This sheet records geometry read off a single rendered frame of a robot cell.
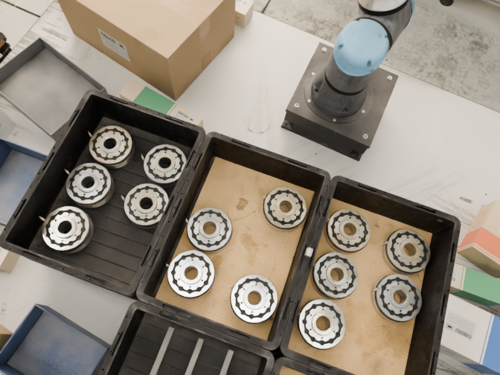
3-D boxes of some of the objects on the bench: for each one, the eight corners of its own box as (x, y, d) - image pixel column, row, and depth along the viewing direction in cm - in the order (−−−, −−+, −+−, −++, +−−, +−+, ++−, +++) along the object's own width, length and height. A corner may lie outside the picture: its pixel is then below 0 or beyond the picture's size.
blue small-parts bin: (115, 347, 98) (108, 348, 91) (76, 410, 93) (65, 415, 86) (47, 305, 100) (35, 303, 94) (5, 364, 95) (-11, 365, 89)
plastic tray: (109, 97, 121) (105, 87, 117) (57, 143, 115) (50, 135, 110) (46, 47, 126) (39, 36, 121) (-8, 89, 120) (-16, 79, 115)
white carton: (498, 329, 105) (521, 328, 97) (486, 375, 101) (510, 379, 93) (424, 293, 107) (441, 289, 99) (410, 338, 103) (427, 338, 95)
